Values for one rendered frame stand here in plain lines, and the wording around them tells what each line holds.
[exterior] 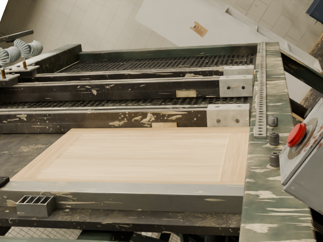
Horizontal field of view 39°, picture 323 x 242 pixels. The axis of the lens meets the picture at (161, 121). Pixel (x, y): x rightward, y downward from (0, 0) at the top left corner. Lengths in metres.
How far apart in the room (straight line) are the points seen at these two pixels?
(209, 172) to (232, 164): 0.06
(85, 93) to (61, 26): 5.31
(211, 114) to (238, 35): 3.76
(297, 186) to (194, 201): 0.35
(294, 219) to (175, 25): 4.47
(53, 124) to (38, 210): 0.57
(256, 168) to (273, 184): 0.09
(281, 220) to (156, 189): 0.28
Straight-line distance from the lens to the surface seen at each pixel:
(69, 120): 1.50
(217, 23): 5.11
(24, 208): 1.02
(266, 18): 6.48
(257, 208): 0.85
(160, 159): 1.18
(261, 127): 1.25
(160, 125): 1.41
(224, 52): 2.73
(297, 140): 0.65
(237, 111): 1.37
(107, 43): 6.95
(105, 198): 0.98
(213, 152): 1.19
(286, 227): 0.80
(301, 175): 0.63
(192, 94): 1.80
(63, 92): 1.95
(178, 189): 0.95
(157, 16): 5.22
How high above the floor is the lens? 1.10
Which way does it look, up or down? 1 degrees up
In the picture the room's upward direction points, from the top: 58 degrees counter-clockwise
